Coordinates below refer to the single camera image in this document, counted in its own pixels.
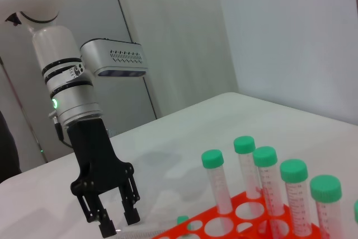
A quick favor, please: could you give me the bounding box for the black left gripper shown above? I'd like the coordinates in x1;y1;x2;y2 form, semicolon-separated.
66;118;142;239

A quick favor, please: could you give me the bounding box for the orange test tube rack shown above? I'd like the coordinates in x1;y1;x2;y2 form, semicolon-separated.
152;190;358;239

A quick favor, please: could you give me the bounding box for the dark blurry background object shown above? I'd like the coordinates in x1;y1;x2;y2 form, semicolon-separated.
0;109;22;185

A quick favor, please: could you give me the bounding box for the left gripper cable with plugs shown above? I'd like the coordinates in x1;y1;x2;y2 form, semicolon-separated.
50;113;74;148

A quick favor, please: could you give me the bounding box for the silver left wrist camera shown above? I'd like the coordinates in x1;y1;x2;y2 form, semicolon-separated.
79;38;149;78

